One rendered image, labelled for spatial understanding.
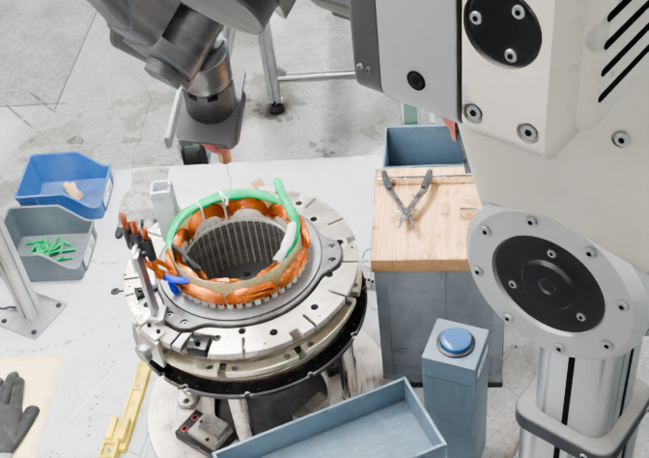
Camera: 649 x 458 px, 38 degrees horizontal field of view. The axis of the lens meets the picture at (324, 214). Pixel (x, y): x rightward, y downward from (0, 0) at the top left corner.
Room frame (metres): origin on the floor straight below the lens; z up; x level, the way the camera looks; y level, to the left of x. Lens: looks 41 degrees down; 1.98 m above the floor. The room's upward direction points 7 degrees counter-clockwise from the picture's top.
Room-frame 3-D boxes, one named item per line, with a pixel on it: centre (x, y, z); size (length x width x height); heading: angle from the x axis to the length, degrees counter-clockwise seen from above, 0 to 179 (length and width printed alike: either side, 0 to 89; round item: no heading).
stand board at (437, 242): (1.01, -0.16, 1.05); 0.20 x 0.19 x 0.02; 171
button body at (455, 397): (0.79, -0.15, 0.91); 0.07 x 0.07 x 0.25; 63
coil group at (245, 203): (1.00, 0.11, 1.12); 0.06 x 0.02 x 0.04; 85
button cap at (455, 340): (0.79, -0.15, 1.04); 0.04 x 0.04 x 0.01
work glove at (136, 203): (1.44, 0.34, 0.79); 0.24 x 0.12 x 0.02; 173
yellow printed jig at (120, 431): (0.96, 0.34, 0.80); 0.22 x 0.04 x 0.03; 166
